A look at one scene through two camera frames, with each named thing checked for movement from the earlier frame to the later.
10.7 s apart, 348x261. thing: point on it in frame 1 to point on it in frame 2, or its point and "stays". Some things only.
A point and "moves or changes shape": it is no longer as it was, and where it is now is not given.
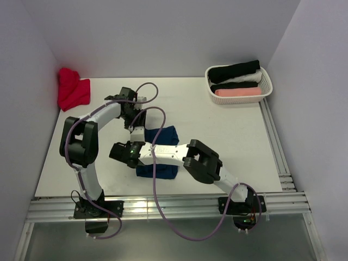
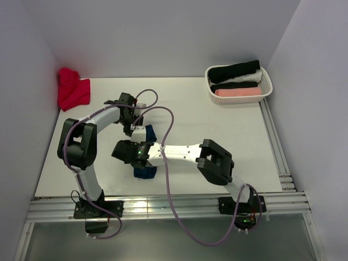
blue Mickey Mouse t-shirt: [168, 136] moves or changes shape
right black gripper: [129, 144] stays
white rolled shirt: [255, 76] stays
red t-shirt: [72, 91] stays
